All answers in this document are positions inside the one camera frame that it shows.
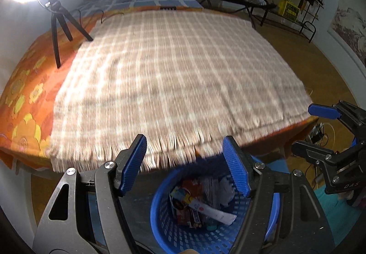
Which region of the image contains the snickers bar wrapper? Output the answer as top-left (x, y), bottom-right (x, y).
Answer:
top-left (174, 206), bottom-right (204, 229)

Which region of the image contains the long white snack wrapper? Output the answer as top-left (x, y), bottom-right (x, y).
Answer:
top-left (170, 188), bottom-right (237, 225)

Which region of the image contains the red medicine box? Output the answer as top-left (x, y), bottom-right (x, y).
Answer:
top-left (181, 180), bottom-right (205, 200)

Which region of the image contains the blue plastic trash basket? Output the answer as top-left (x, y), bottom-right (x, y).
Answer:
top-left (149, 156), bottom-right (282, 254)

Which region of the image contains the teal floor mat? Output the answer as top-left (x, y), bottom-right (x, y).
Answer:
top-left (314, 187), bottom-right (363, 246)

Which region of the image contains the yellow crate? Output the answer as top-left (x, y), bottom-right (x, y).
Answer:
top-left (278, 0), bottom-right (300, 22)

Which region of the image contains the orange floral bed sheet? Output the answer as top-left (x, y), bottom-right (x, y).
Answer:
top-left (1, 7), bottom-right (316, 170)

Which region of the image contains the beige plaid blanket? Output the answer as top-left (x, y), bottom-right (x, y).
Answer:
top-left (46, 10), bottom-right (311, 172)

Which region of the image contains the blue checkered bed sheet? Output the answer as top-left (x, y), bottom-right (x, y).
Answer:
top-left (71, 0), bottom-right (202, 17)

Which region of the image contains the black mini tripod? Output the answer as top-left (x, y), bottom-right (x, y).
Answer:
top-left (45, 0), bottom-right (93, 69)

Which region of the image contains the wall picture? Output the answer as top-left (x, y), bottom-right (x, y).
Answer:
top-left (328, 0), bottom-right (365, 67)

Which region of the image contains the black power cable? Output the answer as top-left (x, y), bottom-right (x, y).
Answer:
top-left (37, 0), bottom-right (127, 26)

